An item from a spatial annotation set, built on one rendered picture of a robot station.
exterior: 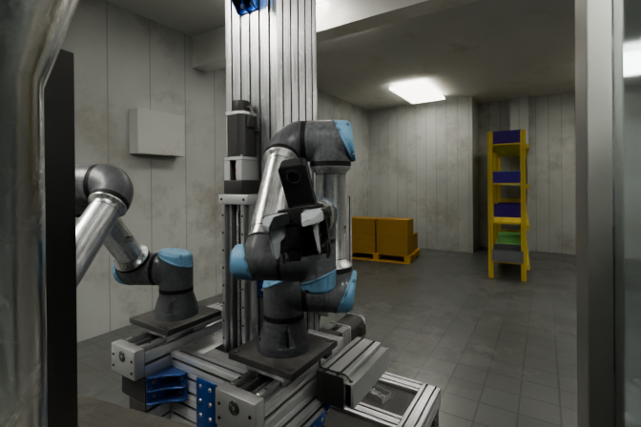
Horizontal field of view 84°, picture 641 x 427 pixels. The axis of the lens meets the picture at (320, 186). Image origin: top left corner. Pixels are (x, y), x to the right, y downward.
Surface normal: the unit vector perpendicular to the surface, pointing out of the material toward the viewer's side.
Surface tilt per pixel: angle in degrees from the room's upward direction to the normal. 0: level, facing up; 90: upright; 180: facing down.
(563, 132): 90
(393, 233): 90
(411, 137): 90
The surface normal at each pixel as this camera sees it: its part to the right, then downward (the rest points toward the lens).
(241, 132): 0.22, 0.00
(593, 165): -0.34, 0.00
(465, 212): -0.54, 0.00
